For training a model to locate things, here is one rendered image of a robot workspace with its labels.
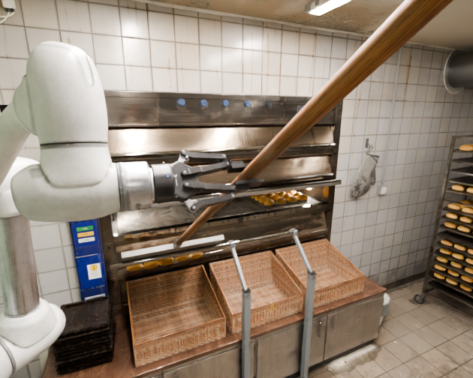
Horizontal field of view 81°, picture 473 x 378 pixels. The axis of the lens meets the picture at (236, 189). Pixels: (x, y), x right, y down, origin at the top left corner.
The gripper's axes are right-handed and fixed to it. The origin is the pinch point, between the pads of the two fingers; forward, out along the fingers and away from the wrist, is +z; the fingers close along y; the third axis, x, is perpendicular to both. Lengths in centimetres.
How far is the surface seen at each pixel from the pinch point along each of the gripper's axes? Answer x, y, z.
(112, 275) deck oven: -163, 6, -35
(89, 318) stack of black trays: -142, 28, -48
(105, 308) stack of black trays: -146, 25, -39
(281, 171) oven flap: -128, -46, 97
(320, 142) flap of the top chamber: -114, -64, 133
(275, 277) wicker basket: -164, 34, 87
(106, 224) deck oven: -143, -26, -34
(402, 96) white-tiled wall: -94, -97, 226
